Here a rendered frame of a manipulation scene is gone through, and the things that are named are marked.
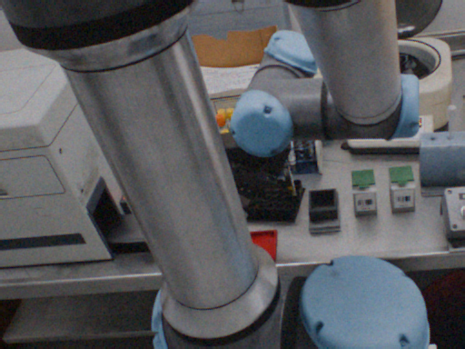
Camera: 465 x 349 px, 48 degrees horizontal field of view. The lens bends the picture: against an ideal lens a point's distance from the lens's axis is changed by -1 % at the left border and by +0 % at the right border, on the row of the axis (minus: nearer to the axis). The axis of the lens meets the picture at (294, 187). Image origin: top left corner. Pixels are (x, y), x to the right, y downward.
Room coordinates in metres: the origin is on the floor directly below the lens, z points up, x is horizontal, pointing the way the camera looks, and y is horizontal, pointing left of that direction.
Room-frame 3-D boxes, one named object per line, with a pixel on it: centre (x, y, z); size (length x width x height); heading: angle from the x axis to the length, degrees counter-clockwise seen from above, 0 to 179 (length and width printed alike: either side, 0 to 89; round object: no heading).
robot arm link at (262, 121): (0.55, 0.00, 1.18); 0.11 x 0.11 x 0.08; 73
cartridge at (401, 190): (0.67, -0.18, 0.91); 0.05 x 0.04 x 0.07; 171
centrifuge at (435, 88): (0.95, -0.24, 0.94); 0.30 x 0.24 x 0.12; 162
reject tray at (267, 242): (0.63, 0.08, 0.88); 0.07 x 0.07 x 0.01; 81
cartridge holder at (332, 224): (0.68, -0.04, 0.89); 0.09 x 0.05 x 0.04; 171
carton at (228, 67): (1.07, 0.11, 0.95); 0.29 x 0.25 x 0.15; 171
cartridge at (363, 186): (0.68, -0.12, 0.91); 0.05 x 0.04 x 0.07; 171
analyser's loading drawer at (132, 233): (0.70, 0.27, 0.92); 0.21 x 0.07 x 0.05; 81
